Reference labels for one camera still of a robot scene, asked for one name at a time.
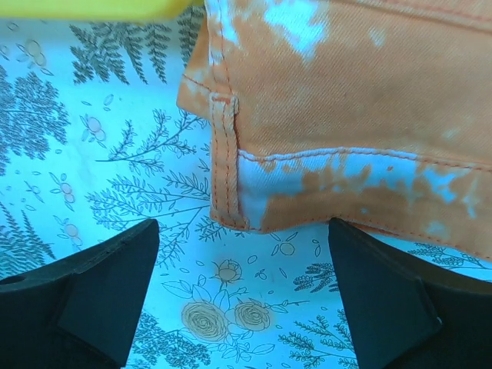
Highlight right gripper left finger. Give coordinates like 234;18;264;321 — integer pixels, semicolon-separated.
1;219;159;368

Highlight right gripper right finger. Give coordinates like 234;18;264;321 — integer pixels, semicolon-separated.
328;218;491;369

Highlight orange tie-dye shorts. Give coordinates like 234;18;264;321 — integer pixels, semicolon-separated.
178;1;491;260

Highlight yellow plastic tray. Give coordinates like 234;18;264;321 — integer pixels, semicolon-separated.
1;0;204;22

